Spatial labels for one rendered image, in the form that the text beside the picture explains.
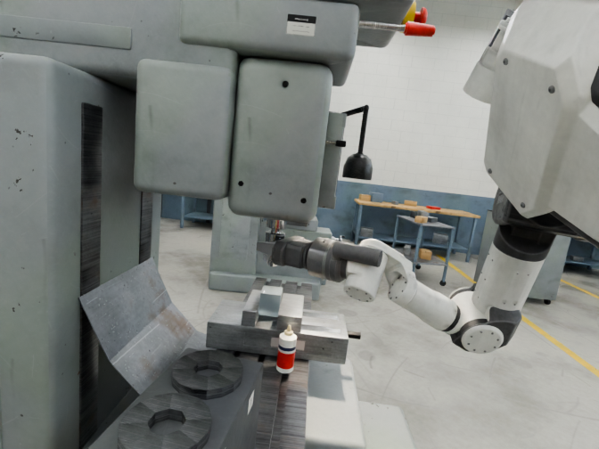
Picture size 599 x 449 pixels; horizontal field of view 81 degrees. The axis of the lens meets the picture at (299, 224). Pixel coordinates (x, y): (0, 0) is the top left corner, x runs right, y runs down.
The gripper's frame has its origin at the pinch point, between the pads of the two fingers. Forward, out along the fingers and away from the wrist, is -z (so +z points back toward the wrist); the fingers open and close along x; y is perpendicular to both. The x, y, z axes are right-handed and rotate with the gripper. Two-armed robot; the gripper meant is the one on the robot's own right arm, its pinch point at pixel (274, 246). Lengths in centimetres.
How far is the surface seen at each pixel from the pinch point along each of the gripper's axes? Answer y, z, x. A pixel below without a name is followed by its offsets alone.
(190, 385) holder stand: 7.5, 14.8, 41.3
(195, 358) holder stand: 7.5, 11.3, 36.8
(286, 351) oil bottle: 21.8, 8.6, 4.6
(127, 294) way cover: 15.7, -30.6, 15.7
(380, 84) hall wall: -192, -173, -636
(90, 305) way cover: 13.5, -26.3, 27.7
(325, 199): -12.8, 10.6, -2.7
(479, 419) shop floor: 124, 63, -163
